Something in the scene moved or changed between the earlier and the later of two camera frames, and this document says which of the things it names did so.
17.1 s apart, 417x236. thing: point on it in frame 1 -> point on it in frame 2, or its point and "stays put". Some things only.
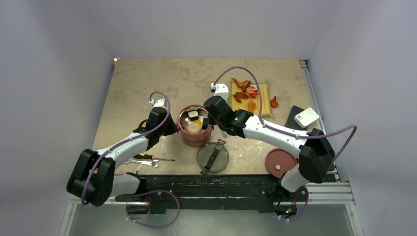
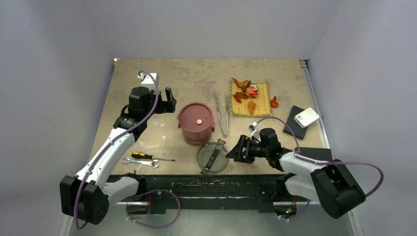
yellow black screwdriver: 142,155 stays put
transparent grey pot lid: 212,158 stays put
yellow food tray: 253,105 stays put
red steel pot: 188,138 -> 196,139
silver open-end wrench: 151,163 stays put
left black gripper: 172,129 -> 165,106
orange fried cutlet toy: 251,105 stays put
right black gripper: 210,120 -> 237,152
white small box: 306,117 stays put
